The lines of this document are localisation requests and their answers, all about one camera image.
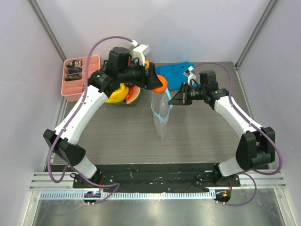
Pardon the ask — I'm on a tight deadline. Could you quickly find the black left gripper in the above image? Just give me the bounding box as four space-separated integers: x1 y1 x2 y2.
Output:
118 58 162 90

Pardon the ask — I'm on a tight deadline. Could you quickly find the orange fruit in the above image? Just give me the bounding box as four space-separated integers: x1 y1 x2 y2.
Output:
152 75 168 93

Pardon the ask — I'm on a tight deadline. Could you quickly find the clear zip top bag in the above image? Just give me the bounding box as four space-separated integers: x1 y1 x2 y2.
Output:
151 88 173 140

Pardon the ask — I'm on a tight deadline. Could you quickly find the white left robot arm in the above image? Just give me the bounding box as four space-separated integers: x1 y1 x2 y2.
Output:
43 44 162 188

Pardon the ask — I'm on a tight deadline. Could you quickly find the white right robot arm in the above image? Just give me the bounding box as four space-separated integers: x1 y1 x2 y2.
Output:
168 67 275 186

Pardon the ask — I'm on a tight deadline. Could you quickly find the green fruit basket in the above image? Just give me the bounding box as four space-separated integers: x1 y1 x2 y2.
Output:
113 86 142 105

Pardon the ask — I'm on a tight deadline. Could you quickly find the orange yellow mango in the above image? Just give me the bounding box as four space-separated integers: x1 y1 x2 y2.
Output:
145 60 150 71

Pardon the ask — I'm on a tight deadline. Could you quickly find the watermelon slice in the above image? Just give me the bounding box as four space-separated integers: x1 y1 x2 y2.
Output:
126 86 141 105

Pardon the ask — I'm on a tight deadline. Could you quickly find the blue folded cloth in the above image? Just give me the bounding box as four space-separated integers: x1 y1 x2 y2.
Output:
156 62 194 91

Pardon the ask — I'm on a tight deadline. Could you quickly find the yellow banana bunch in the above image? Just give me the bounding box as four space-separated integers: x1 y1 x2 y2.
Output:
105 83 129 104

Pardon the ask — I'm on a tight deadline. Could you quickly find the pink organizer tray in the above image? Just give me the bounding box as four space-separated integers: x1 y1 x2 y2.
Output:
61 55 101 102

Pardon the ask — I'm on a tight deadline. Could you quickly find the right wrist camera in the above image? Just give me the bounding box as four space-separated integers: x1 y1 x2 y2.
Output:
183 66 197 86

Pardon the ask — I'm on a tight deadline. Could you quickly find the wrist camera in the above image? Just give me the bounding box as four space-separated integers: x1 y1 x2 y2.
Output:
130 40 150 65
183 66 197 86

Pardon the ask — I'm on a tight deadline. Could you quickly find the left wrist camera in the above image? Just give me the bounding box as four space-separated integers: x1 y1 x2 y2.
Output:
130 40 150 65

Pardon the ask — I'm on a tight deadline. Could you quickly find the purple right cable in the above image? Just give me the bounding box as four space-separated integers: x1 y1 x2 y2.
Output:
188 61 284 207

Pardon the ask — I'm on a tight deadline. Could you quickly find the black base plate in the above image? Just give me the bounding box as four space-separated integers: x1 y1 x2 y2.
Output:
65 163 240 194

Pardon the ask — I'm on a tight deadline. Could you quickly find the white slotted cable duct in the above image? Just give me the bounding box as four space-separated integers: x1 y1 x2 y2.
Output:
40 190 216 201

